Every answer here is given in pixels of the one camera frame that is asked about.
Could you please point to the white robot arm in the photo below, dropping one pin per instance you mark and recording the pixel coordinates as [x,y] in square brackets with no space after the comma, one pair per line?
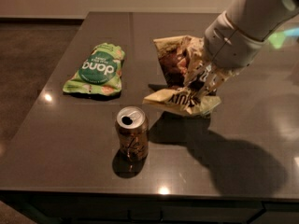
[260,18]

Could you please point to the green dang chip bag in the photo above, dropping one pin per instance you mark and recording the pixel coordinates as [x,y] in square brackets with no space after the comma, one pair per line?
[100,74]

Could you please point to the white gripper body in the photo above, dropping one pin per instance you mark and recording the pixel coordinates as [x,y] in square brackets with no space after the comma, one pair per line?
[231,45]

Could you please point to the brown chip bag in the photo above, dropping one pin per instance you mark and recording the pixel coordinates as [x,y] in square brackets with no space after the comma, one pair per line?
[174,55]

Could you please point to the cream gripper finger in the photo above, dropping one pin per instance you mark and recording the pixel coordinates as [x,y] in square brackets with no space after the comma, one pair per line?
[205,76]

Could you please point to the orange soda can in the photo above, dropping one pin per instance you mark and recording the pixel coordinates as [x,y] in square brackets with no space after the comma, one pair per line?
[132,128]

